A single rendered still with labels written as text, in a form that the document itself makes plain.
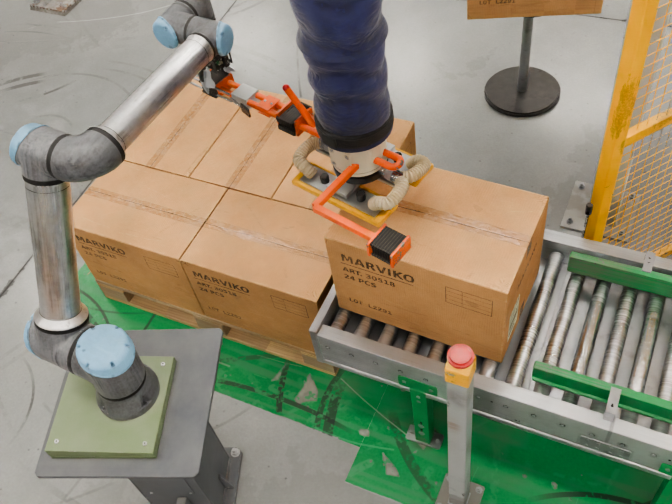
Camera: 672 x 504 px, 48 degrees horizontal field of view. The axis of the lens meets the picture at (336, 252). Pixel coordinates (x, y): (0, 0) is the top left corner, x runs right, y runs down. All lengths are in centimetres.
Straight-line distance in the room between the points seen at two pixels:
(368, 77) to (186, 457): 119
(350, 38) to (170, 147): 170
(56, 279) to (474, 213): 125
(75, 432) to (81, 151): 89
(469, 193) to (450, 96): 185
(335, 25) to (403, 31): 289
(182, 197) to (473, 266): 141
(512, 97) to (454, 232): 194
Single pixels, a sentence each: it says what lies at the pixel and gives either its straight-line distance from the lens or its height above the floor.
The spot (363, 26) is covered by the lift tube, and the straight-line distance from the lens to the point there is 188.
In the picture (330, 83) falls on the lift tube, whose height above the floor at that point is 152.
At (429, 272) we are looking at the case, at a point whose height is 93.
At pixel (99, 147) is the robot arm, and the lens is 193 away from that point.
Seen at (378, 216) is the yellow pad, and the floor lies 109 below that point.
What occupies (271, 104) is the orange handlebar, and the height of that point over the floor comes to 121.
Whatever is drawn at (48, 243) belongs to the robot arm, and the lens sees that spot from 211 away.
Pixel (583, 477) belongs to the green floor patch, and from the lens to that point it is 301.
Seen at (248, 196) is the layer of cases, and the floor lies 54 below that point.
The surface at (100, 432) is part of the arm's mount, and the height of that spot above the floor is 79.
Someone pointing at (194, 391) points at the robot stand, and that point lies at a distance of 240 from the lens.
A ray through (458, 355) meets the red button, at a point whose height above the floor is 104.
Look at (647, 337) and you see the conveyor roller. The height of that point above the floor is 55.
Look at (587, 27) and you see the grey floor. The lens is 476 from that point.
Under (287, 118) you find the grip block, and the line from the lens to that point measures 238.
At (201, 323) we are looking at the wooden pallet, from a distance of 338.
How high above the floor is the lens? 276
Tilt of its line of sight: 51 degrees down
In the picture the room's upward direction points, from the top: 11 degrees counter-clockwise
